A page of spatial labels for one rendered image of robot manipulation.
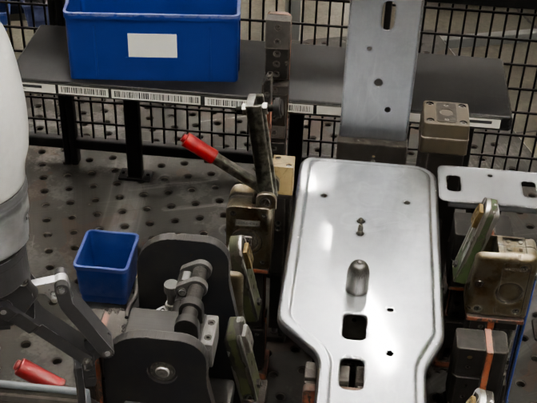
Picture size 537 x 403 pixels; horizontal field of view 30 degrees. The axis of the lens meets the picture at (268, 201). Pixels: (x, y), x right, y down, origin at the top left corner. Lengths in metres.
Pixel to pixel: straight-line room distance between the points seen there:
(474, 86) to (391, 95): 0.23
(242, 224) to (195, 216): 0.55
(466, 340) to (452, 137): 0.44
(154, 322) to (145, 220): 0.92
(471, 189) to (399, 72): 0.22
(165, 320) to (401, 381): 0.33
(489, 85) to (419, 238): 0.45
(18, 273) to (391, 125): 0.98
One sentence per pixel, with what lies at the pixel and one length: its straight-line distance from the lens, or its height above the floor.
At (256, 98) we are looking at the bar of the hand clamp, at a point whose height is 1.21.
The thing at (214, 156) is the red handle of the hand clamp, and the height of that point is 1.12.
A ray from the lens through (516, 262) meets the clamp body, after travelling 1.44.
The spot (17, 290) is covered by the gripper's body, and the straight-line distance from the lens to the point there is 0.87.
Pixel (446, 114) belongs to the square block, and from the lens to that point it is 1.70.
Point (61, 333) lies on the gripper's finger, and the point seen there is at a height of 1.30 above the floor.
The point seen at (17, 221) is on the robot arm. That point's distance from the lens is 0.81.
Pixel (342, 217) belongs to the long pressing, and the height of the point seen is 1.00.
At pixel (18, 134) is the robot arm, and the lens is 0.76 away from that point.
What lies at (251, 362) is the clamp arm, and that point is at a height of 1.03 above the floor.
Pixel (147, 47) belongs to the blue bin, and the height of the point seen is 1.10.
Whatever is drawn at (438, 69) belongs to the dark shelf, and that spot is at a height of 1.03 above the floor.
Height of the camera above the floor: 1.91
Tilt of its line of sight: 36 degrees down
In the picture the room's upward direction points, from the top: 2 degrees clockwise
